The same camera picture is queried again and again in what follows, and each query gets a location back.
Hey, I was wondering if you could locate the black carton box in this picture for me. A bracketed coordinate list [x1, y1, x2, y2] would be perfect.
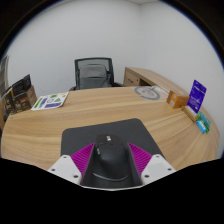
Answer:
[11, 73, 33, 98]

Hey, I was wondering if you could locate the black computer mouse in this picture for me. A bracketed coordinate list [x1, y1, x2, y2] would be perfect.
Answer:
[81, 133, 143, 189]

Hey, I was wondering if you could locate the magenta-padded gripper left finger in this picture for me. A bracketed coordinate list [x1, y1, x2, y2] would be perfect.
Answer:
[47, 142, 96, 186]

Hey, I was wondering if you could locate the wooden side desk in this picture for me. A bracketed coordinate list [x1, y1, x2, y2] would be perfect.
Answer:
[123, 66, 189, 98]

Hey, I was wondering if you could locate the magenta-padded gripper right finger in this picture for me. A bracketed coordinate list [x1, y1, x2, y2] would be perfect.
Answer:
[127, 142, 177, 186]

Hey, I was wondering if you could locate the white paper sheet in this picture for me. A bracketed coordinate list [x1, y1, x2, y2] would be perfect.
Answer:
[149, 85, 170, 100]

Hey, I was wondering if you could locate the purple sign card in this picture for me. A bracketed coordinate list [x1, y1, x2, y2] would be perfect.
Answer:
[186, 79, 208, 115]

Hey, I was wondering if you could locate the wide brown carton box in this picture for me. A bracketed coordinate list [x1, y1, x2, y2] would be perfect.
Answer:
[13, 85, 38, 114]

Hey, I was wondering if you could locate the black mesh office chair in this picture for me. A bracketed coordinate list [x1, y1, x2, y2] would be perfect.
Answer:
[68, 57, 124, 92]

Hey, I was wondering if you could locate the printed paper sheet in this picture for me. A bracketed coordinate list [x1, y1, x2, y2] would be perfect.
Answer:
[30, 91, 70, 112]

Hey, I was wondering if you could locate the small yellow box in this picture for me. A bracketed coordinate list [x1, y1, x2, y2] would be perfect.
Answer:
[181, 105, 200, 123]

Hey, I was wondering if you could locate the round grey white disc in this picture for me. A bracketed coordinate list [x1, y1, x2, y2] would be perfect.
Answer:
[133, 85, 162, 101]

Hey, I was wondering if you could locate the small green box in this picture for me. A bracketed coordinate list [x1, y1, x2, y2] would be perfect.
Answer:
[198, 110, 212, 134]

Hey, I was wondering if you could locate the small blue box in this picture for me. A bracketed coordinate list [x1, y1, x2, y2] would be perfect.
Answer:
[195, 119, 208, 134]

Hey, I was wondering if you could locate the dark grey mouse pad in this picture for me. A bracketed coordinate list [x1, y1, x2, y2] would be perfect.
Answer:
[60, 117, 164, 159]

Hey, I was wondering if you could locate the small orange box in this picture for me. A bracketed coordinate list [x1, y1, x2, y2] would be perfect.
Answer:
[166, 89, 190, 110]

